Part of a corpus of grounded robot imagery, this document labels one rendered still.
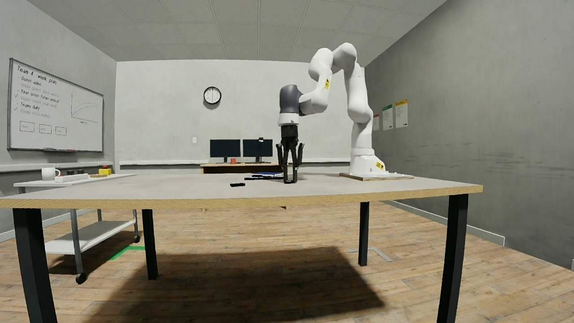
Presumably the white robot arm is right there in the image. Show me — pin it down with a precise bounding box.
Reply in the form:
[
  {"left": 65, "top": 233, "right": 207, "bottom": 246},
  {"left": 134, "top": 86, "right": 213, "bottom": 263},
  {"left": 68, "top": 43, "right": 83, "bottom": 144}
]
[{"left": 278, "top": 43, "right": 390, "bottom": 175}]

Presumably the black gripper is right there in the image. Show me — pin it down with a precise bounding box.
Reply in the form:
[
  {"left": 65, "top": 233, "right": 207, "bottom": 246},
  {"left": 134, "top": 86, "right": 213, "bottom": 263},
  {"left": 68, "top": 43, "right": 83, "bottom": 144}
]
[{"left": 276, "top": 125, "right": 304, "bottom": 182}]

